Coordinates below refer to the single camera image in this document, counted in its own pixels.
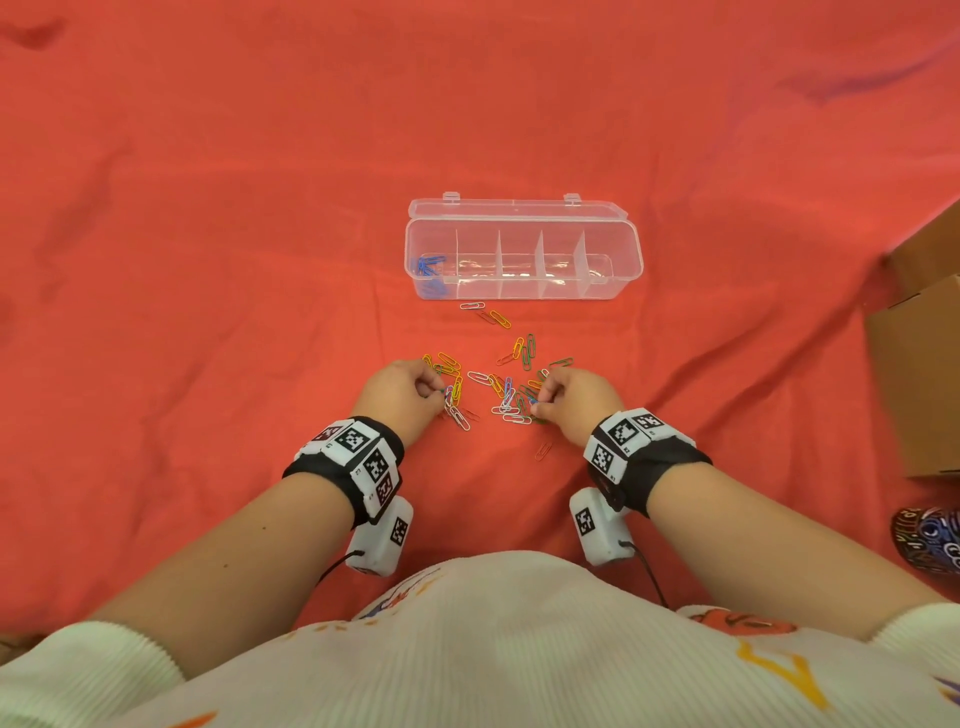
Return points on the person's left hand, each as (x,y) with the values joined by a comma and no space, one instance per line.
(397,394)

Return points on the person's right hand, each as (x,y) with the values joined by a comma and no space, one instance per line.
(581,401)

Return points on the person's right fingers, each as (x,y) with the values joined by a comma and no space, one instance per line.
(547,397)

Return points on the person's left fingers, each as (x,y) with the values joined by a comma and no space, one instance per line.
(435,396)

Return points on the person's left forearm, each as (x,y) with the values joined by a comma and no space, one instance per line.
(240,555)

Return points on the person's right forearm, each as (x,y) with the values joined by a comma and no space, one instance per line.
(765,555)

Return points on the pile of coloured clips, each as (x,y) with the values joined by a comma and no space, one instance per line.
(504,391)

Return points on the black left wristband with markers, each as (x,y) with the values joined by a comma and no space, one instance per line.
(352,457)

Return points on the black wristband with markers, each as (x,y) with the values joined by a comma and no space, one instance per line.
(352,457)
(652,465)

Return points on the black right wristband with markers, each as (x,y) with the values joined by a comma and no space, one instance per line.
(652,465)

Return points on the bunch of blue clips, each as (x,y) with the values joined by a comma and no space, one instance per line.
(429,265)

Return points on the clear plastic compartment box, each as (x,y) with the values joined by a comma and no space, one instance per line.
(517,217)

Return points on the white printed sweater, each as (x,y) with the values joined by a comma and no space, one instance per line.
(487,652)

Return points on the red cloth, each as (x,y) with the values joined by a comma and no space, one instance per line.
(225,225)

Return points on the brown cardboard box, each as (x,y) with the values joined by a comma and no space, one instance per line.
(919,375)

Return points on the dark patterned bag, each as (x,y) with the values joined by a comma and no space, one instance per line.
(930,540)

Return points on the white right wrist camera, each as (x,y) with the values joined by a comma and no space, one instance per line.
(600,532)

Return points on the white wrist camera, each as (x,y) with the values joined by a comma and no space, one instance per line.
(382,544)
(600,532)

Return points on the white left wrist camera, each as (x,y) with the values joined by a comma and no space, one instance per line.
(382,544)

